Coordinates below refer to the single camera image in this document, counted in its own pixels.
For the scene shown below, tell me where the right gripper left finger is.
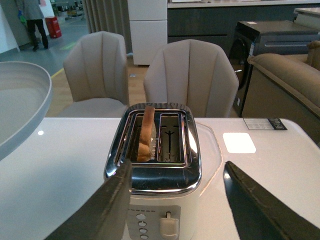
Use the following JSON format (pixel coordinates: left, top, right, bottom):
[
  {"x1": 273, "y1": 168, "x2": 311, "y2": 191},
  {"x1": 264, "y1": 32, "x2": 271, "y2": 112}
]
[{"x1": 46, "y1": 159, "x2": 132, "y2": 240}]

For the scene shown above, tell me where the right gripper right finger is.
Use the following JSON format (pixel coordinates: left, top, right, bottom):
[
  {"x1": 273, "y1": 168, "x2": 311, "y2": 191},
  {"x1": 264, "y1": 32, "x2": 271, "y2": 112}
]
[{"x1": 223, "y1": 161, "x2": 320, "y2": 240}]

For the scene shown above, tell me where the slice of brown bread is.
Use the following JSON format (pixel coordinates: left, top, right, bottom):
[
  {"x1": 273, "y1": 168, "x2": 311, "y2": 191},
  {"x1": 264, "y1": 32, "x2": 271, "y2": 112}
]
[{"x1": 137, "y1": 105, "x2": 155, "y2": 162}]

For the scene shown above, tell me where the light blue round plate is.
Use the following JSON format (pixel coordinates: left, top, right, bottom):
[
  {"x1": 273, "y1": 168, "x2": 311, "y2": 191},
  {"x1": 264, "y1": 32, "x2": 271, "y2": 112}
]
[{"x1": 0, "y1": 61, "x2": 53, "y2": 160}]

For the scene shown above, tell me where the white chrome two-slot toaster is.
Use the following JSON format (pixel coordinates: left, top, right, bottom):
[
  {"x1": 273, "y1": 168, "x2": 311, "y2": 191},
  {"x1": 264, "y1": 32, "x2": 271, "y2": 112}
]
[{"x1": 105, "y1": 103, "x2": 202, "y2": 240}]

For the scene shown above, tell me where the label sticker on table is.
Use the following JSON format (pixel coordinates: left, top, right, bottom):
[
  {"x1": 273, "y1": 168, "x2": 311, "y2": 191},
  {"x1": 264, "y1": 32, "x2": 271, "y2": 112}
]
[{"x1": 243, "y1": 118, "x2": 287, "y2": 131}]

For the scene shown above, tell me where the beige sofa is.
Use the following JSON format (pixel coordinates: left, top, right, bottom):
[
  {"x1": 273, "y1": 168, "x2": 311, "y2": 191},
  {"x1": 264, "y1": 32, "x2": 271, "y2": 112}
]
[{"x1": 241, "y1": 40, "x2": 320, "y2": 146}]

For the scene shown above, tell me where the beige upholstered chair left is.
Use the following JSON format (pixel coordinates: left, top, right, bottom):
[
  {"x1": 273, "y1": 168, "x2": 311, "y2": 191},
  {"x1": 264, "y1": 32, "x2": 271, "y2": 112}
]
[{"x1": 59, "y1": 31, "x2": 130, "y2": 118}]

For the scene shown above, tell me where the beige upholstered chair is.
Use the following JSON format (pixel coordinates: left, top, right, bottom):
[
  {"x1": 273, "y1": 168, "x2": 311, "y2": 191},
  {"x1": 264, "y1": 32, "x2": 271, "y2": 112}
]
[
  {"x1": 143, "y1": 39, "x2": 239, "y2": 118},
  {"x1": 59, "y1": 31, "x2": 130, "y2": 118}
]

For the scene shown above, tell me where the beige upholstered chair right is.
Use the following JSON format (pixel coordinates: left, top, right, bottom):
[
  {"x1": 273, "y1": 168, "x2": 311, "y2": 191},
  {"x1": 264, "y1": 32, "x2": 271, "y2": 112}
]
[{"x1": 143, "y1": 39, "x2": 239, "y2": 118}]

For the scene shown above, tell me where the black washing machine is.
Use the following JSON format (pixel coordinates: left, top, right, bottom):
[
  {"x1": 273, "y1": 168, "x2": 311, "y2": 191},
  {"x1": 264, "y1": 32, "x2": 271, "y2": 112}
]
[{"x1": 228, "y1": 20, "x2": 320, "y2": 117}]

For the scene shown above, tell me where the red box on floor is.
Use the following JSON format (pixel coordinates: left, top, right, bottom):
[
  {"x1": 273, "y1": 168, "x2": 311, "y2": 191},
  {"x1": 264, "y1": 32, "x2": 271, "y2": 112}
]
[{"x1": 45, "y1": 16, "x2": 62, "y2": 39}]

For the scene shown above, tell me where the dark kitchen counter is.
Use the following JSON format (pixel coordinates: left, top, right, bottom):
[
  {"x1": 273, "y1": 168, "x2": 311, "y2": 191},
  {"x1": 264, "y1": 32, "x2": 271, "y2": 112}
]
[{"x1": 167, "y1": 0, "x2": 320, "y2": 52}]

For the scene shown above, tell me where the white cabinet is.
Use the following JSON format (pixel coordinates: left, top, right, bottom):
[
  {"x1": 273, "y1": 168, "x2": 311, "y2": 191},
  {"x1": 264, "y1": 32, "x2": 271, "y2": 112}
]
[{"x1": 127, "y1": 0, "x2": 168, "y2": 66}]

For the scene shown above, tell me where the person in grey jacket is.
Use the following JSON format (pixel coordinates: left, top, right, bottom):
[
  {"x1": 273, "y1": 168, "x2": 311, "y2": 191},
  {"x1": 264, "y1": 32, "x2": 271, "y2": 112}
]
[{"x1": 16, "y1": 0, "x2": 49, "y2": 52}]

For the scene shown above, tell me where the white toaster power cable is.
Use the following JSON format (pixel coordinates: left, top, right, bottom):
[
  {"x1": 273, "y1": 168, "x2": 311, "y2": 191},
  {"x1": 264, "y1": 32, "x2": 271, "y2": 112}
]
[{"x1": 195, "y1": 121, "x2": 223, "y2": 196}]

